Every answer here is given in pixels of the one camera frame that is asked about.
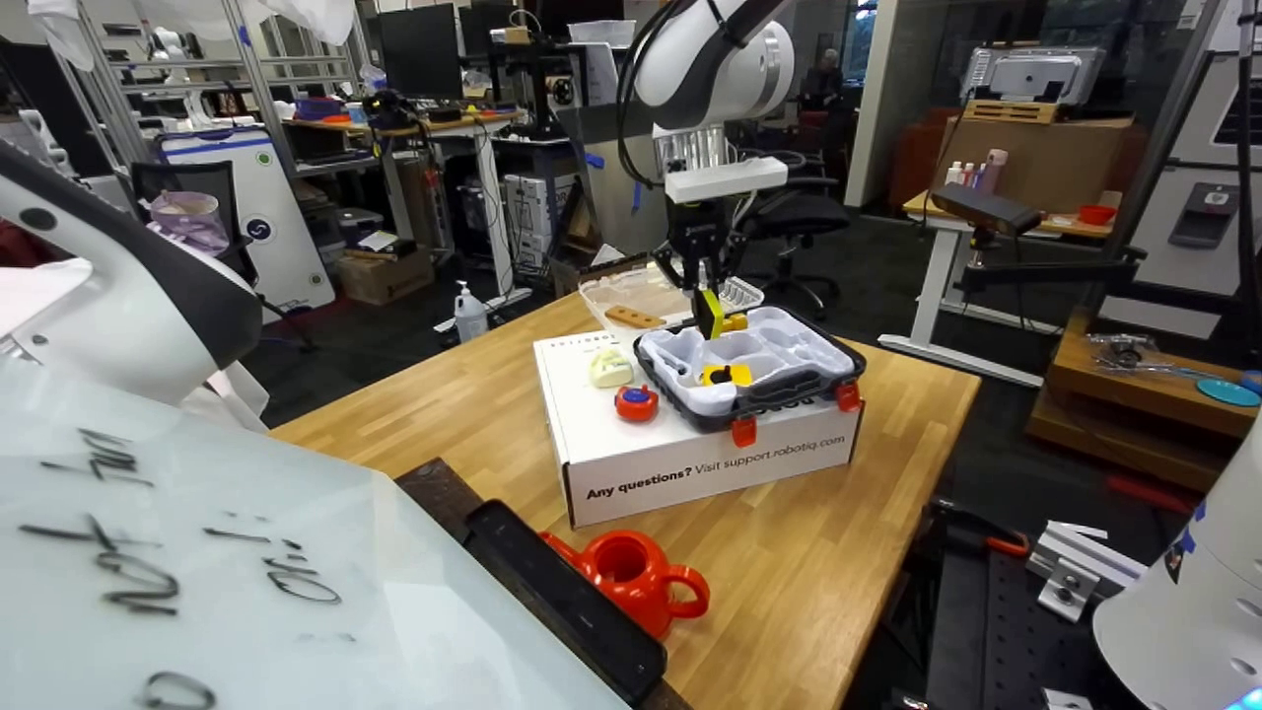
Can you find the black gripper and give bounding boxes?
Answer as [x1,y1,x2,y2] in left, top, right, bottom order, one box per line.
[664,197,747,321]

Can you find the transparent plastic case lid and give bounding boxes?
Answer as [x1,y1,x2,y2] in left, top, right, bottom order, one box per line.
[576,255,769,334]

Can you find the black and white toy case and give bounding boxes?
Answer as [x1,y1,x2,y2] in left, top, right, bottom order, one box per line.
[630,305,869,451]

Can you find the white whiteboard with writing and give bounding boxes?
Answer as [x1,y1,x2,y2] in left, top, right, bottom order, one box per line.
[0,346,637,710]

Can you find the yellow toy with black knob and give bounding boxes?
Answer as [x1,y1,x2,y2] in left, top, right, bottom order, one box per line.
[700,359,759,389]

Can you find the black office chair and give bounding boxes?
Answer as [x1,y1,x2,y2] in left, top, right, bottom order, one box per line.
[734,182,859,324]

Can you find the grey panel with blue tape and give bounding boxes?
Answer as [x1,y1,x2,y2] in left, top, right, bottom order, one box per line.
[576,132,675,262]

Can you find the cream round toy piece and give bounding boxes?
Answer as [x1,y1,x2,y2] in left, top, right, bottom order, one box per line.
[583,342,642,393]

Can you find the red and blue toy disc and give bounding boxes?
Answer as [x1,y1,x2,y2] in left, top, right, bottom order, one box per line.
[610,384,664,426]

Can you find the white Lean Robotics cardboard box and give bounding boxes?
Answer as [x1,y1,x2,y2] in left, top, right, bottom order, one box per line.
[530,329,864,534]

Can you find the white legged desk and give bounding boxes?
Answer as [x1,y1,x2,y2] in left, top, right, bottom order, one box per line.
[877,182,1135,393]

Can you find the white pump bottle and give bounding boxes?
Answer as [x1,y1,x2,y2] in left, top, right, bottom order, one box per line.
[450,275,492,346]

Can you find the red toy watering can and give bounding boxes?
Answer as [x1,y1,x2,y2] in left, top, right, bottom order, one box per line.
[543,525,714,644]

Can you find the small brown cardboard box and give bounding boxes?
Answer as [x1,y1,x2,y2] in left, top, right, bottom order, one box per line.
[332,243,436,312]

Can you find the large brown cardboard box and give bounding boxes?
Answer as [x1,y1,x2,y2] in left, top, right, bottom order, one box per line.
[921,109,1143,220]

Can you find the white cabinet with blue logo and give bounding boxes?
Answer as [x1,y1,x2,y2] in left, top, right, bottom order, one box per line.
[154,132,341,316]

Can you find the low wooden shelf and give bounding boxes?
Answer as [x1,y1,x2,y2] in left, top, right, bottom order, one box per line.
[1021,312,1262,498]

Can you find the purple cloth bundle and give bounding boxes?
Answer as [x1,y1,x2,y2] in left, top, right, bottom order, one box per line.
[149,188,238,255]

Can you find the black tripod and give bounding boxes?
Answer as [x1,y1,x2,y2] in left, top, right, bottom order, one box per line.
[1090,0,1262,374]

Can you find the white rounded device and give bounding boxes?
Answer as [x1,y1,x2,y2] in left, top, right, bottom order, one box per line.
[1090,418,1262,710]

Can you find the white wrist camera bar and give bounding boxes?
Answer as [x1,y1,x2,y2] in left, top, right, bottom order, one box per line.
[664,153,794,208]

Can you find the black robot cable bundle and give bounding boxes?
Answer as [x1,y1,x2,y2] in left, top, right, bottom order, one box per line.
[610,0,747,188]

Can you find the aluminium bracket parts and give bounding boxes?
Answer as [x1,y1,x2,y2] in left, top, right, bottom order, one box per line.
[1021,518,1151,625]

